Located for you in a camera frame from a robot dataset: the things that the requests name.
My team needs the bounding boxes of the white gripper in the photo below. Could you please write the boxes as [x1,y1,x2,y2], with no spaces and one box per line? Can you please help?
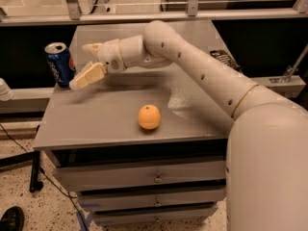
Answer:
[69,38,123,90]

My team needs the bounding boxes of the blue pepsi can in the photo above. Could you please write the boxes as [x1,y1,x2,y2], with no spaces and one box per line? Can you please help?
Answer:
[44,42,76,88]

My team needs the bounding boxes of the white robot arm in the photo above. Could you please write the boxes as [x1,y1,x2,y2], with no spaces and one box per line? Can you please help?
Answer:
[69,21,308,231]

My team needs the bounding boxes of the orange fruit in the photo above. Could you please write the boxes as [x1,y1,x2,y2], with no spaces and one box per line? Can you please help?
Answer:
[138,105,161,130]

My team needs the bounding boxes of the white object at left edge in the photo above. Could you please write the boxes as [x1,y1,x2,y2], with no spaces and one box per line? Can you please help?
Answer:
[0,78,13,101]

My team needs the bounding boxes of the grey drawer cabinet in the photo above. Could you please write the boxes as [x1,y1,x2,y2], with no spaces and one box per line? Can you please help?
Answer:
[32,20,258,227]

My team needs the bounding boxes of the black metal stand leg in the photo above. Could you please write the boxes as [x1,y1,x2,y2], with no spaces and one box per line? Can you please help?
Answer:
[0,151,43,193]

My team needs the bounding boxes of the top grey drawer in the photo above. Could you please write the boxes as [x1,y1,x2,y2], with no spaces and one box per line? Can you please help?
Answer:
[53,157,225,192]

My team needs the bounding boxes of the grey drawer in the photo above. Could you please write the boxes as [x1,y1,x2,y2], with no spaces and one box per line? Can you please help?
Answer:
[53,157,225,192]
[93,202,218,226]
[78,187,225,212]

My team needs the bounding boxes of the black snack bar wrapper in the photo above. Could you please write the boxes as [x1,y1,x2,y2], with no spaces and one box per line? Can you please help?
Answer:
[210,50,241,71]

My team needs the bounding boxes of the middle grey drawer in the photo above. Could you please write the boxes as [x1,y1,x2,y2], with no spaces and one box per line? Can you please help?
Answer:
[78,187,225,212]

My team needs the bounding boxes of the black shoe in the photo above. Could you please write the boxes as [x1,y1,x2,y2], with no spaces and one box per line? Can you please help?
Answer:
[0,206,24,231]

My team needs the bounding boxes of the bottom grey drawer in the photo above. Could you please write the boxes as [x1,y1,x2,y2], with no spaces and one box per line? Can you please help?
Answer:
[93,202,218,226]

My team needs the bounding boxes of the grey metal railing frame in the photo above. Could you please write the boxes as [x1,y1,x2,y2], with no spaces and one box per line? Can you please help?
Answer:
[0,0,308,26]

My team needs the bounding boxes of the black floor cable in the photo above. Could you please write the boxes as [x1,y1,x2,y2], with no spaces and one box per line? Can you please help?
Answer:
[0,124,90,231]

